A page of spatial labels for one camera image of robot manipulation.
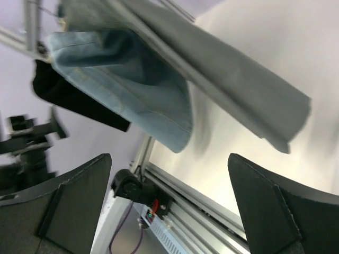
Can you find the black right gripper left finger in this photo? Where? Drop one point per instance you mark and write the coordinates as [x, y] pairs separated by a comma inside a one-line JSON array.
[[59, 215]]

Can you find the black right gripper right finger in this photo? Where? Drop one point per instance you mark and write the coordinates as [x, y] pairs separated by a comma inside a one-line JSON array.
[[280, 215]]

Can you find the grey skirt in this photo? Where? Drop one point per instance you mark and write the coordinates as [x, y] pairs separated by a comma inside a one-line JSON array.
[[261, 101]]

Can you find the light blue denim skirt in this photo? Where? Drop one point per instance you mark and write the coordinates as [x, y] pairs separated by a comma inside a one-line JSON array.
[[118, 70]]

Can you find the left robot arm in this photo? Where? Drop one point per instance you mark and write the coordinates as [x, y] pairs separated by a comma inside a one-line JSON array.
[[28, 143]]

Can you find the black garment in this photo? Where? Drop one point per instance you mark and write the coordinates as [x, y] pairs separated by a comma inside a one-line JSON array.
[[55, 89]]

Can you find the aluminium frame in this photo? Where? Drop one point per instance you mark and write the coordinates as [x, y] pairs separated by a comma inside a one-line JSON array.
[[198, 223]]

